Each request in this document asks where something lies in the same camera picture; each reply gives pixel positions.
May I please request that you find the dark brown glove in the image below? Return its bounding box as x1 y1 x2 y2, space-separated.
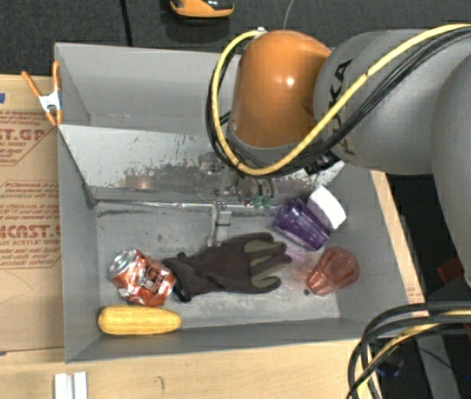
161 232 293 303

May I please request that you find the grey metal bin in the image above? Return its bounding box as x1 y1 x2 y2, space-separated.
53 42 390 364

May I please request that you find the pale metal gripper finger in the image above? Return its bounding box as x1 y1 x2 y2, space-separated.
215 200 233 248
206 204 218 247

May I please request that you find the crushed orange drink can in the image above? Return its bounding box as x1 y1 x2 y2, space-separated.
107 248 178 308

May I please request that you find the brown cardboard board, red print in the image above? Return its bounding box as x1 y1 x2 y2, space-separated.
0 71 66 357

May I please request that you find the black cylinder on white bracket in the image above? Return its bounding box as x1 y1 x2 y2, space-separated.
303 152 346 177

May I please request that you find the yellow toy corn cob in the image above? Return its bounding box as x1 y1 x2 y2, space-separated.
96 304 183 337

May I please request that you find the white plastic cup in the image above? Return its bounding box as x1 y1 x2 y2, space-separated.
306 185 348 230

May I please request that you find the orange clear plastic cup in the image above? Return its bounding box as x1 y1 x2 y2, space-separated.
305 246 361 297

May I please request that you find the purple clear plastic cup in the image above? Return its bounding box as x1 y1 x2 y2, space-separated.
272 197 331 252

